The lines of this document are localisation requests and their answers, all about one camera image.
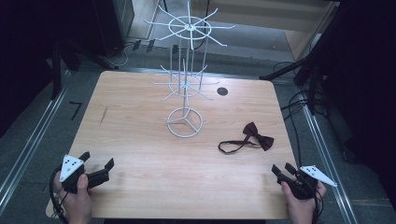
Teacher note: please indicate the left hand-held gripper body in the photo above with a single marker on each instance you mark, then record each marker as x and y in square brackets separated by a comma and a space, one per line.
[71, 168]

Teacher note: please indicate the dark red bow tie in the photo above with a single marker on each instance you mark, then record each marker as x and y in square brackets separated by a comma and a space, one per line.
[251, 129]

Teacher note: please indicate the dark cabinet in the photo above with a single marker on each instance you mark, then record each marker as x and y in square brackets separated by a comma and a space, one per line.
[115, 25]

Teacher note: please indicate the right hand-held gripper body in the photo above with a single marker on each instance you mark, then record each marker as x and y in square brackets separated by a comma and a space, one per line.
[303, 185]

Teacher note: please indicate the black round table grommet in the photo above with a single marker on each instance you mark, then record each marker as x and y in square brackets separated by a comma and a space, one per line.
[222, 91]

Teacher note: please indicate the person's left hand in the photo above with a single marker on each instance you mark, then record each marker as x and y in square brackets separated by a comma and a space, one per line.
[77, 202]

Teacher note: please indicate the black metal stand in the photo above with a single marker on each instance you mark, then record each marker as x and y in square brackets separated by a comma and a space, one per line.
[306, 60]
[56, 73]

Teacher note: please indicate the person's right hand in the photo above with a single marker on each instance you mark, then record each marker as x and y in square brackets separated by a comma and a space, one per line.
[302, 207]

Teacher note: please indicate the metal floor rail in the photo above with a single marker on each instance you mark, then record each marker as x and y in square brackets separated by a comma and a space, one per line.
[31, 137]
[327, 162]

